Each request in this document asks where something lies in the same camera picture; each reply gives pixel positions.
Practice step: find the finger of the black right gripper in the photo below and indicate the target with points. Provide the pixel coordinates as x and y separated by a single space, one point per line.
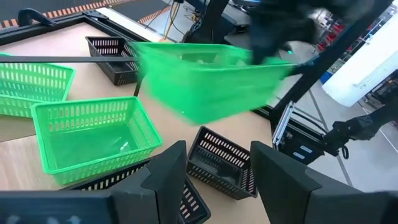
264 54

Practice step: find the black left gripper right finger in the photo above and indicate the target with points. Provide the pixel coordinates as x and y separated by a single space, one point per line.
295 199

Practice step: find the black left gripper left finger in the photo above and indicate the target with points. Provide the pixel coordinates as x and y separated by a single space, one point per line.
155 199

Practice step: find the black plastic slotted basket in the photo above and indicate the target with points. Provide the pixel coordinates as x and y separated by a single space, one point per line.
217 168
115 73
194 205

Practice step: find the green plastic slotted basket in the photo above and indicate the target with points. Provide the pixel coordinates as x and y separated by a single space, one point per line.
202 87
31 81
93 146

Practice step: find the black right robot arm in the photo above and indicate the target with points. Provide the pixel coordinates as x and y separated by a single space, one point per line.
326 7

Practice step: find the black box with white labels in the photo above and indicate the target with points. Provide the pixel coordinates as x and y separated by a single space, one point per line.
298 143

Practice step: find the blue bin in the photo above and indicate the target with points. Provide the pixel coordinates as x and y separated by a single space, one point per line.
326 77

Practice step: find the silver aluminium extrusion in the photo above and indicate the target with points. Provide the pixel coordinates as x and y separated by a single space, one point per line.
283 124

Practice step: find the white curved panel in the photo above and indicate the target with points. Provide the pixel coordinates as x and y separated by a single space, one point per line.
367 68

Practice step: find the black table clamp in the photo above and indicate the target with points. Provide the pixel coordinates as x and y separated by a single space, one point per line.
31 14

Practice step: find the black rig post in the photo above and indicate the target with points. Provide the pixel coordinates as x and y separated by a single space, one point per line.
326 59
211 18

